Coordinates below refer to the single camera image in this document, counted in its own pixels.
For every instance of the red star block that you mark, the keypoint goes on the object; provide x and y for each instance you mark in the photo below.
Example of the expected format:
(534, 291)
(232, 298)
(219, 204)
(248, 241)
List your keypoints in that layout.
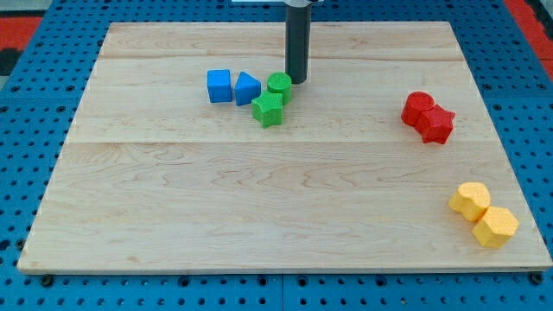
(435, 125)

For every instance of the green star block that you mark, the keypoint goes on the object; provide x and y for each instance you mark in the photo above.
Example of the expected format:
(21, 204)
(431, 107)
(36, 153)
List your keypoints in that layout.
(267, 109)

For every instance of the green cylinder block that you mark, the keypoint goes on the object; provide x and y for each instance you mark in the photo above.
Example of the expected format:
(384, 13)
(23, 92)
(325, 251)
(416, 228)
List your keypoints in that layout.
(280, 82)

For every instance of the wooden board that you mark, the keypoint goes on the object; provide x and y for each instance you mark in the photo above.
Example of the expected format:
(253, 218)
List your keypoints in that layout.
(153, 178)

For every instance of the grey white tool mount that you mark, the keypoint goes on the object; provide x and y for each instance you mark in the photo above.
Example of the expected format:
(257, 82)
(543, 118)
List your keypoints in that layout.
(292, 3)

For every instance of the red cylinder block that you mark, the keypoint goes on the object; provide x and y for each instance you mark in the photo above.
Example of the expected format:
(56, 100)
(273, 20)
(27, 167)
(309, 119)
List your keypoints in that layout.
(415, 104)

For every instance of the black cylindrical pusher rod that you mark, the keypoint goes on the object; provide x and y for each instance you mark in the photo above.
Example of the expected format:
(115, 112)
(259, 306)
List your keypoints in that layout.
(297, 33)

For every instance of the blue triangle block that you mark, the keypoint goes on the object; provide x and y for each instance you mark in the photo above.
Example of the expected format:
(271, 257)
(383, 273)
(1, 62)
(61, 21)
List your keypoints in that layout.
(246, 89)

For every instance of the yellow heart block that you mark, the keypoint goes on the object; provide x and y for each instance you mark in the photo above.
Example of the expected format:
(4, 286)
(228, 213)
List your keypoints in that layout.
(471, 200)

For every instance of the blue cube block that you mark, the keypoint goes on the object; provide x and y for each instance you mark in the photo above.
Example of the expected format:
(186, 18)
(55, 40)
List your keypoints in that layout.
(219, 85)

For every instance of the yellow hexagon block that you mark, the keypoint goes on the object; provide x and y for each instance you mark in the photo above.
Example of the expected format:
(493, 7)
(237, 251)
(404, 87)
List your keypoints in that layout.
(496, 227)

